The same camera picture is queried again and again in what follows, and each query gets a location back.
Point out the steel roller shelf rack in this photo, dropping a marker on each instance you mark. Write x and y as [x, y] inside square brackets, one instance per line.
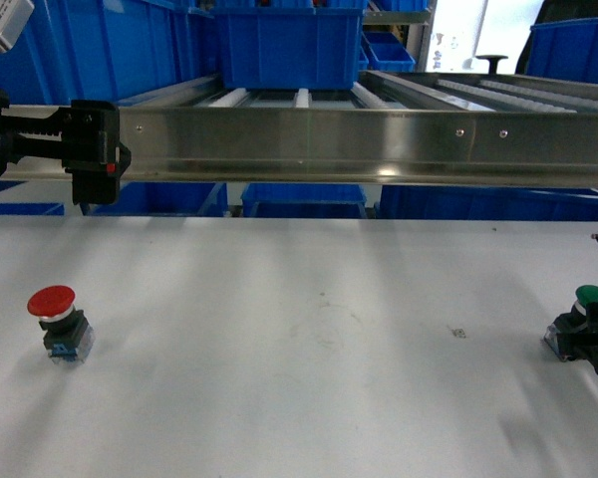
[433, 129]

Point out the black office chair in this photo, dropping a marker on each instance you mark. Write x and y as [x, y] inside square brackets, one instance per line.
[493, 62]

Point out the grey camera box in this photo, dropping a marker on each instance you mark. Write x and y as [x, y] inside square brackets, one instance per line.
[14, 15]

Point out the green mushroom push button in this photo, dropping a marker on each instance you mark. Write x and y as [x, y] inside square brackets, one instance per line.
[560, 333]

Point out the large blue bin right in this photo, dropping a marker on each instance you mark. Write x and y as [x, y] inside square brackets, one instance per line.
[565, 50]

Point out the large blue bin centre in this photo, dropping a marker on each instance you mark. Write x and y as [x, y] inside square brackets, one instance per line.
[289, 49]

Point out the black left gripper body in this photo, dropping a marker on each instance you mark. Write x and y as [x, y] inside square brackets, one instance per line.
[84, 137]

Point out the large blue bin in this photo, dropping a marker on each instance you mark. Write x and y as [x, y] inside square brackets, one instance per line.
[107, 50]
[565, 50]
[289, 49]

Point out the large blue bin left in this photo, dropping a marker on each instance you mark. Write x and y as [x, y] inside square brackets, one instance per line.
[107, 50]

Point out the red mushroom push button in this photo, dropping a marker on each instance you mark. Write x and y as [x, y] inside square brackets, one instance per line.
[69, 337]

